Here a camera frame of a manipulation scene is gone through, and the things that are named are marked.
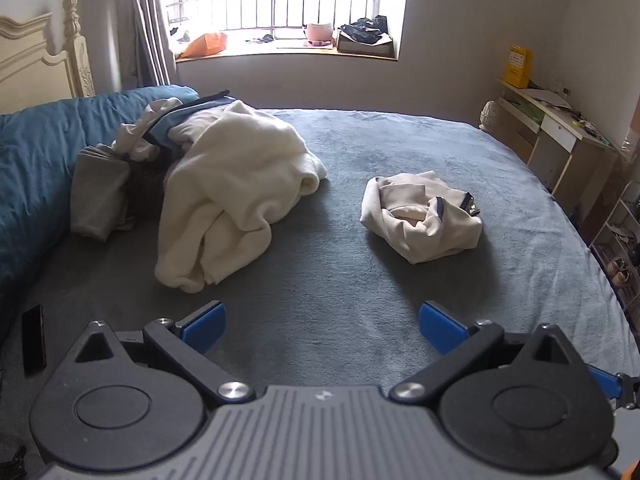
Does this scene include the blue grey garment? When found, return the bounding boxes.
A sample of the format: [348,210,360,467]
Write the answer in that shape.
[145,91,236,148]

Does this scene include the cream fleece garment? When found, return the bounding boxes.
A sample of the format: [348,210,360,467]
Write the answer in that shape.
[154,100,328,295]

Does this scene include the yellow box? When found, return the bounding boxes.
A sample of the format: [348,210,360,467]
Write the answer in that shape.
[502,42,533,88]

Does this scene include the cream bedpost knob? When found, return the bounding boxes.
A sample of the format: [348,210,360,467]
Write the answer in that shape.
[479,100,498,133]

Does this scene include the light wooden desk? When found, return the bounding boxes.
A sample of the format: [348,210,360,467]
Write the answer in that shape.
[492,77,623,206]

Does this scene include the grey curtain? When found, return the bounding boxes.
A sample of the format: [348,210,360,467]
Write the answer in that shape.
[117,0,177,88]

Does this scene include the metal shoe rack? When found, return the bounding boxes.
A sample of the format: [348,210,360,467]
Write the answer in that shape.
[587,180,640,311]

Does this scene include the blue duvet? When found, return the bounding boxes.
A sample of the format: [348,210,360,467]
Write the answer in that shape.
[0,85,201,341]

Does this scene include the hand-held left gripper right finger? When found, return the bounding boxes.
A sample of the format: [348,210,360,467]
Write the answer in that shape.
[389,301,582,405]

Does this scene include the pink bowl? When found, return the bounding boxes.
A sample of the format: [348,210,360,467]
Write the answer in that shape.
[303,23,336,48]

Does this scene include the dark clothes pile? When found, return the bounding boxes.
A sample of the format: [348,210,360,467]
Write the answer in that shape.
[340,15,393,45]

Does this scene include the black rectangular case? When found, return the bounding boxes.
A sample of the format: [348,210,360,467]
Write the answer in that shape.
[21,304,48,376]

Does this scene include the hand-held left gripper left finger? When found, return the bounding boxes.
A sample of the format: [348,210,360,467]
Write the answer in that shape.
[75,301,253,403]

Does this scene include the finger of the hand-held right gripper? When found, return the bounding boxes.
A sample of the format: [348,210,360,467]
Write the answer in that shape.
[586,364,640,413]

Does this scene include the grey folded garment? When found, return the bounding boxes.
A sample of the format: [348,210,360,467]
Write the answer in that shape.
[70,144,138,243]

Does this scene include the cream wooden headboard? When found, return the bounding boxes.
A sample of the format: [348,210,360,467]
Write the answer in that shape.
[0,0,96,115]

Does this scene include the orange bag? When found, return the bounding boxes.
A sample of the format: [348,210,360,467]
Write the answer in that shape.
[179,32,228,59]

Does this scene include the white papers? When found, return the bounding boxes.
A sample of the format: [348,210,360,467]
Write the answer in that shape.
[520,87,571,109]

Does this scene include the white garment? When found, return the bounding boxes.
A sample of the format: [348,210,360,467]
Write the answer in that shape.
[112,97,183,163]

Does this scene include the beige zip jacket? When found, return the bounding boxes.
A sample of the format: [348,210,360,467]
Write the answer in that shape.
[360,171,484,265]

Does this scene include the window with metal bars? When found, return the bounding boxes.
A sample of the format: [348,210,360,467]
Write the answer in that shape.
[170,0,401,46]

